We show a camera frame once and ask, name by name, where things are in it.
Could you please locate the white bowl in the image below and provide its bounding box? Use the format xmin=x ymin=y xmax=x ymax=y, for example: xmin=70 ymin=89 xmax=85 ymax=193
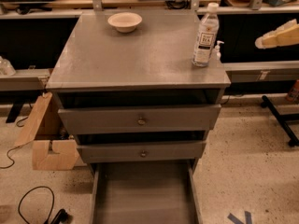
xmin=107 ymin=12 xmax=142 ymax=33

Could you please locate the black floor cable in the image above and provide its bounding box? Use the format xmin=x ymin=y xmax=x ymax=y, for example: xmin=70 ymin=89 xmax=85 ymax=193
xmin=17 ymin=186 xmax=69 ymax=224

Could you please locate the white pump dispenser bottle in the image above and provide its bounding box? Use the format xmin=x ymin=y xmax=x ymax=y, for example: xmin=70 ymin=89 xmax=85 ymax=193
xmin=214 ymin=40 xmax=224 ymax=61

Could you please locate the grey drawer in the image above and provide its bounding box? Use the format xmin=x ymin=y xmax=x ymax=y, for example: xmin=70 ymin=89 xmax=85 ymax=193
xmin=58 ymin=105 xmax=221 ymax=134
xmin=78 ymin=141 xmax=206 ymax=163
xmin=89 ymin=161 xmax=203 ymax=224

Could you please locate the grey bottom drawer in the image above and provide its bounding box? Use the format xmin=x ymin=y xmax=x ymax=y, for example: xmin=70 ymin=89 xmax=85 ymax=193
xmin=89 ymin=161 xmax=203 ymax=224

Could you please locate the black metal stand leg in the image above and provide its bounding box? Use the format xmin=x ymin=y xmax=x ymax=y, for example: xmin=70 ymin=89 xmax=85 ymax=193
xmin=261 ymin=95 xmax=299 ymax=147

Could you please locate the orange bottle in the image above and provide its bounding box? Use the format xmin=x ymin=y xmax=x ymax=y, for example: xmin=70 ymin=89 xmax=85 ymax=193
xmin=286 ymin=80 xmax=299 ymax=102

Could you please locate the notched wooden block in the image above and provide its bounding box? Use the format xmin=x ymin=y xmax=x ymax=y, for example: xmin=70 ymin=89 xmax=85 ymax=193
xmin=32 ymin=140 xmax=79 ymax=171

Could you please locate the grey top drawer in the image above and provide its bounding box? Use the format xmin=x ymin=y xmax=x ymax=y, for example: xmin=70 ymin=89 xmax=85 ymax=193
xmin=58 ymin=105 xmax=221 ymax=134

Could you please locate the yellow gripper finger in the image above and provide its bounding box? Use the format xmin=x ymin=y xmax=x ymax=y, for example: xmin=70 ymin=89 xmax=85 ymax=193
xmin=255 ymin=19 xmax=298 ymax=49
xmin=262 ymin=24 xmax=299 ymax=48

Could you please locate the grey drawer cabinet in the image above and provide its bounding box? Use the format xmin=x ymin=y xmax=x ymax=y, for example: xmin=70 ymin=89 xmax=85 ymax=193
xmin=45 ymin=9 xmax=232 ymax=173

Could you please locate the clear plastic bottle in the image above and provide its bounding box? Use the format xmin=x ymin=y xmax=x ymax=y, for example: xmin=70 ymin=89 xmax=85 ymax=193
xmin=192 ymin=3 xmax=219 ymax=67

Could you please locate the grey middle drawer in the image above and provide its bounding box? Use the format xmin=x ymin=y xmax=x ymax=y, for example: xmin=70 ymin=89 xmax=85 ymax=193
xmin=78 ymin=141 xmax=206 ymax=163

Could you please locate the clear plastic container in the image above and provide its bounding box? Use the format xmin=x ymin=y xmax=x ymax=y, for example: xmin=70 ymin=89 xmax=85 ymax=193
xmin=0 ymin=56 xmax=16 ymax=76

